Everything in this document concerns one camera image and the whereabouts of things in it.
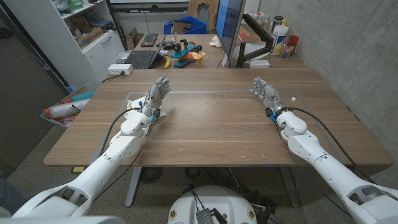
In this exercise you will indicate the cardboard box on shelf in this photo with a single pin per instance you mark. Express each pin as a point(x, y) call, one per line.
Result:
point(90, 35)

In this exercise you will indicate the large black monitor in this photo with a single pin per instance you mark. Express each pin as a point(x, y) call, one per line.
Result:
point(228, 21)

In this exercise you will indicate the cardboard cutout panel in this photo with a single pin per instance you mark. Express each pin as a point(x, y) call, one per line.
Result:
point(194, 7)

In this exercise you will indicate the small open cardboard box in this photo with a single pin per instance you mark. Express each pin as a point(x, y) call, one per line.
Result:
point(133, 39)

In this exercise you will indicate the yellow paper note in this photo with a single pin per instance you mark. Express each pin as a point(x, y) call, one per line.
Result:
point(78, 169)

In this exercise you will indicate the floor bin with clutter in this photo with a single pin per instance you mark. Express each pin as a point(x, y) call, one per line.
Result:
point(66, 110)

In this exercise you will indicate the teal orange toy plane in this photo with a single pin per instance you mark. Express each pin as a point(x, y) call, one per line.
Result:
point(186, 54)

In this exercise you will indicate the black-lid jar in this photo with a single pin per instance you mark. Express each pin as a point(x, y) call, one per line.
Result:
point(276, 21)

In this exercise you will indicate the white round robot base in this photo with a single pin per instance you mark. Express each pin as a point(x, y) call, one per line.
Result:
point(214, 202)

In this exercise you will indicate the white power strip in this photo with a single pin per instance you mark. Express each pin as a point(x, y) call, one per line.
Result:
point(120, 69)

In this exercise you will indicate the white wipes canister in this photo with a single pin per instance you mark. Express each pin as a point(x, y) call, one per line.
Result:
point(278, 40)

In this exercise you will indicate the black headset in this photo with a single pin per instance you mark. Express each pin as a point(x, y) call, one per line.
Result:
point(170, 46)

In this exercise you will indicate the small white figure toy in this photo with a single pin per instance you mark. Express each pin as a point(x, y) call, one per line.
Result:
point(215, 42)

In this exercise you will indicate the red cup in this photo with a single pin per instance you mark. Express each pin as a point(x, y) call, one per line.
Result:
point(293, 40)

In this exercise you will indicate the black keyboard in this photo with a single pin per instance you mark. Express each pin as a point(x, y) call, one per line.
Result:
point(149, 40)

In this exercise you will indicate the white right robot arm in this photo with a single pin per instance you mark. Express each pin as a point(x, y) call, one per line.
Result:
point(326, 168)

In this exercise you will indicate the white robot torso edge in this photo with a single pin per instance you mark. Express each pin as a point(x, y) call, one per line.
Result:
point(62, 220)

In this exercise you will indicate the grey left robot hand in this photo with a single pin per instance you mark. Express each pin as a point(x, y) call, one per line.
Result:
point(155, 95)

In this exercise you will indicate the grey table leg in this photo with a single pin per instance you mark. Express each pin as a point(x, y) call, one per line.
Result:
point(133, 186)
point(289, 186)

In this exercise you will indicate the flat white box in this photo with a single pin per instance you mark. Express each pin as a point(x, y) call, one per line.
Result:
point(259, 63)

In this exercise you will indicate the yellow banana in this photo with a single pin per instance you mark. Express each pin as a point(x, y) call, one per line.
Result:
point(168, 62)

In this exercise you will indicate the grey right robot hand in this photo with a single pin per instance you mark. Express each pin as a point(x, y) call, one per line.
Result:
point(269, 95)

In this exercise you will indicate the black round fan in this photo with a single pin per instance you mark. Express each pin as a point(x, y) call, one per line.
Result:
point(150, 175)

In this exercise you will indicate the white cloth napkin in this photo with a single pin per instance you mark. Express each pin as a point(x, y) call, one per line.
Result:
point(134, 105)

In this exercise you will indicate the black laptop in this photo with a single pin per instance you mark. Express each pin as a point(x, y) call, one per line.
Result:
point(141, 59)

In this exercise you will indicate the person leg in jeans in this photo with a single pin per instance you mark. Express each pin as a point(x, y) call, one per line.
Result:
point(11, 196)

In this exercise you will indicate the yellow bottle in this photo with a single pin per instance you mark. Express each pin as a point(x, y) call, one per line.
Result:
point(284, 22)

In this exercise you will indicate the teal foam roll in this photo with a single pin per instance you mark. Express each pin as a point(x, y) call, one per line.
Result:
point(83, 95)

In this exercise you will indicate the blue plastic bin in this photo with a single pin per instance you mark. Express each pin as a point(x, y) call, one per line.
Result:
point(197, 26)

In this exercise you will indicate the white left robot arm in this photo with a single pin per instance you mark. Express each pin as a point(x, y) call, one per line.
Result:
point(102, 165)

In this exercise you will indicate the white shelf cabinet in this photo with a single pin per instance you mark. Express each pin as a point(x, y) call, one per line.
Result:
point(93, 59)

